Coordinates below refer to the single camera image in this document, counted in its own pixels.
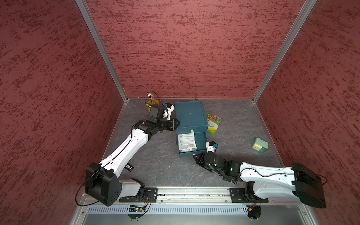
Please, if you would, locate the teal three-drawer cabinet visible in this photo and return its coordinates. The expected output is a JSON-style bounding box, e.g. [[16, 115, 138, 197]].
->
[[175, 101, 208, 135]]

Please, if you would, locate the teal drawer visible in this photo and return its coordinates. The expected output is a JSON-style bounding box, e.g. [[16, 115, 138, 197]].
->
[[177, 130, 208, 157]]

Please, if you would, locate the green flower seed bag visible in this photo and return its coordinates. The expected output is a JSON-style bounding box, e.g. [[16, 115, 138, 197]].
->
[[206, 113, 222, 136]]

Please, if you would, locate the white label seed bag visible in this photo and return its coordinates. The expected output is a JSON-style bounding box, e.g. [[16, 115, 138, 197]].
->
[[177, 130, 197, 153]]

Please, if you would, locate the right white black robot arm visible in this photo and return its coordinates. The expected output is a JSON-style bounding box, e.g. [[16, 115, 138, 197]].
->
[[193, 152, 326, 209]]

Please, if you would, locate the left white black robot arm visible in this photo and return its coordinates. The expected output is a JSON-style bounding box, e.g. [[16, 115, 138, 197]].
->
[[84, 118, 180, 206]]

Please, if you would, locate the yellow pencil cup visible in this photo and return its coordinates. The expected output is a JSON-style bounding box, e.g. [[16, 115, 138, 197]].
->
[[146, 99, 160, 111]]

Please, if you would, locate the green cream pencil sharpener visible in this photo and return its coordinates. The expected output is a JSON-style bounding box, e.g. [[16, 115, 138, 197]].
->
[[252, 137, 269, 152]]

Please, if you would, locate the black tag with label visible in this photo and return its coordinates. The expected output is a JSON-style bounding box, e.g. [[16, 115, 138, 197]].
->
[[124, 163, 134, 172]]

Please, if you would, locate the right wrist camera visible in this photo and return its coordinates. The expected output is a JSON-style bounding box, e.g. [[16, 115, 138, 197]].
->
[[206, 141, 218, 153]]

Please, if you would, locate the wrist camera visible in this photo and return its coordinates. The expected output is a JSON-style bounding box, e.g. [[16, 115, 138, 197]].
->
[[163, 103, 174, 121], [206, 141, 218, 153]]

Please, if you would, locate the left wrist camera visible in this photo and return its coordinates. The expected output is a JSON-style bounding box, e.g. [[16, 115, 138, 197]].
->
[[163, 103, 174, 121]]

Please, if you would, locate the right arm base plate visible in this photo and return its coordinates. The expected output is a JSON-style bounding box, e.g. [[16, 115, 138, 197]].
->
[[229, 188, 269, 203]]

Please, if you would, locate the aluminium front rail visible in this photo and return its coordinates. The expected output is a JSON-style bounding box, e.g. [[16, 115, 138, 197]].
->
[[71, 187, 318, 225]]

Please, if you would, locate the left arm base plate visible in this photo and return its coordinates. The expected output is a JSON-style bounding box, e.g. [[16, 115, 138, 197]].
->
[[119, 187, 158, 203]]

